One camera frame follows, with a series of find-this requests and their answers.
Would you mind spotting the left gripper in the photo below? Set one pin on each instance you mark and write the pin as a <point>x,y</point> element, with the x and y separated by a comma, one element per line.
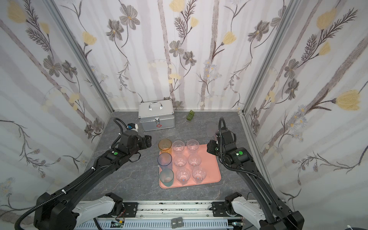
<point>143,140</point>

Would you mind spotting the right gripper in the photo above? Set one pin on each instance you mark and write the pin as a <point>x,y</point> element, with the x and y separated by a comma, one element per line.
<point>214,147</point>

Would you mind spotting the amber plastic cup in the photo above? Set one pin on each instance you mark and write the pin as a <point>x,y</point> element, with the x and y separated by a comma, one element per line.
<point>165,146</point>

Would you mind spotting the blue plastic cup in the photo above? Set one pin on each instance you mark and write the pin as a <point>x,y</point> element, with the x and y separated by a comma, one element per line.
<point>165,161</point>

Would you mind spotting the frosted dimpled cup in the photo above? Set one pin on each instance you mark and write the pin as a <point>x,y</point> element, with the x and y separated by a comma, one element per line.
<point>211,129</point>
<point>199,174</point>

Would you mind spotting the pink plastic tray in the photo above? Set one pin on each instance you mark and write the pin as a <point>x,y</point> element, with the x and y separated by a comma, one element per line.
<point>209,163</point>

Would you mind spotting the clear faceted cup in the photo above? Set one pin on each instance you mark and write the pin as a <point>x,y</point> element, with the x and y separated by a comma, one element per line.
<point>183,175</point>
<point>178,147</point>
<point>180,161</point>

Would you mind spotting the teal plastic cup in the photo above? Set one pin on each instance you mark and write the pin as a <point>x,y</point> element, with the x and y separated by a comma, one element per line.
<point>166,177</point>

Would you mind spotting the clear faceted cup front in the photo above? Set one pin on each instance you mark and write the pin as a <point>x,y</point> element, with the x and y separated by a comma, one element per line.
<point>183,175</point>

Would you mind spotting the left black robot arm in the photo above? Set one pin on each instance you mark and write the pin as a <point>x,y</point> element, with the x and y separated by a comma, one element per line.
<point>56,211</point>

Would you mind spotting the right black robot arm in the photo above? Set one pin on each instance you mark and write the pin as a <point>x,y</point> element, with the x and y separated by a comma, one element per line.
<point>271,213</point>

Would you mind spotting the silver first aid case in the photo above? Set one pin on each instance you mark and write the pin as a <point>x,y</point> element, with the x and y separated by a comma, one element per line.
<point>157,115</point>

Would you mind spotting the small green object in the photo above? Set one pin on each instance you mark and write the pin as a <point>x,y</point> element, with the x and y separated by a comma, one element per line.
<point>190,115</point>

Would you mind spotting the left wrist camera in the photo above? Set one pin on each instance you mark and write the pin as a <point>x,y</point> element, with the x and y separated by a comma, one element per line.
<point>132,126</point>

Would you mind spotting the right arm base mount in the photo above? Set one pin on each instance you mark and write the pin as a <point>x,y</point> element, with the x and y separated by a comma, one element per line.
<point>221,209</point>

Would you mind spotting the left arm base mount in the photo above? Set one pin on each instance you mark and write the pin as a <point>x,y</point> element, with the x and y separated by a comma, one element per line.
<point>124,210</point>

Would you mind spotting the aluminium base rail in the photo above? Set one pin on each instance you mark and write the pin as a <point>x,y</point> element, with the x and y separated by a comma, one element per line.
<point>161,215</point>

